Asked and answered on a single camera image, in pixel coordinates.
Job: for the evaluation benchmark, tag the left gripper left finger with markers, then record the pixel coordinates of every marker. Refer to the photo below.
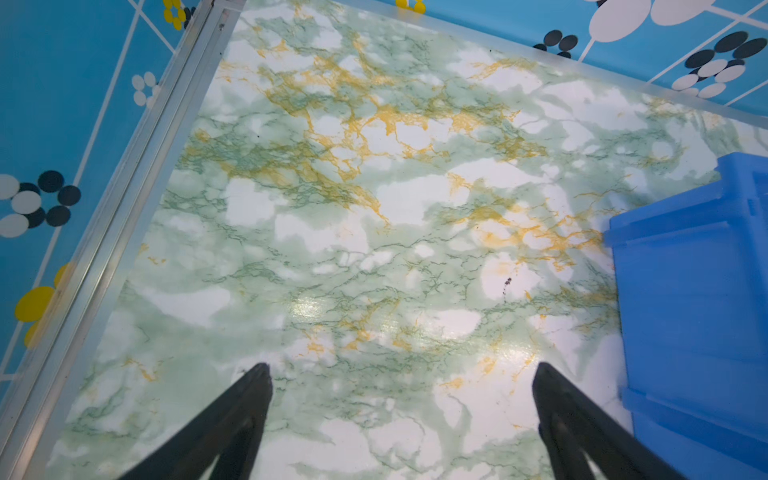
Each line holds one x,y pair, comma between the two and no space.
223,439

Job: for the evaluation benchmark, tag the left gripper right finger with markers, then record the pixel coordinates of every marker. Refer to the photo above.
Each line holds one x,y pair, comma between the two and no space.
578,433

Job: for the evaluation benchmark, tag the blue plastic bin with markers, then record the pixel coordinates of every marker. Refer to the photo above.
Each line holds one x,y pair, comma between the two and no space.
691,272

